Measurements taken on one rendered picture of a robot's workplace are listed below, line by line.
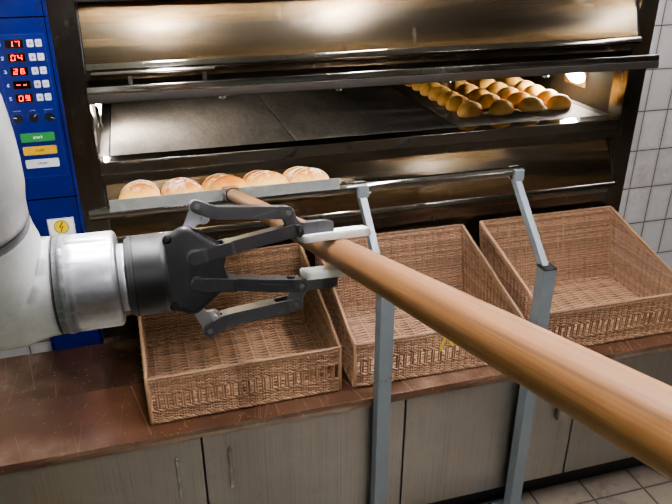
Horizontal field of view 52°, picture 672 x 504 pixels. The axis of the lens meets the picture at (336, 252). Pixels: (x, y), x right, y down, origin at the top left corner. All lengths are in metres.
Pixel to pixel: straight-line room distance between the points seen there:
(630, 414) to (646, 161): 2.62
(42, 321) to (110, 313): 0.06
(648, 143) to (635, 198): 0.22
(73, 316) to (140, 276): 0.07
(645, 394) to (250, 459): 1.85
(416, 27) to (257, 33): 0.50
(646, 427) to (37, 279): 0.50
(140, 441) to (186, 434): 0.12
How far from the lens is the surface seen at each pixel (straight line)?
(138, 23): 2.11
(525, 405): 2.25
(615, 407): 0.28
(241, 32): 2.12
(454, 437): 2.28
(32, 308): 0.64
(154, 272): 0.63
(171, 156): 2.18
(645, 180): 2.92
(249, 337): 2.31
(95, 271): 0.63
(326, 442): 2.11
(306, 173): 1.73
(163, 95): 1.98
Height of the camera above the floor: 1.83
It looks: 26 degrees down
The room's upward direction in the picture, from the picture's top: straight up
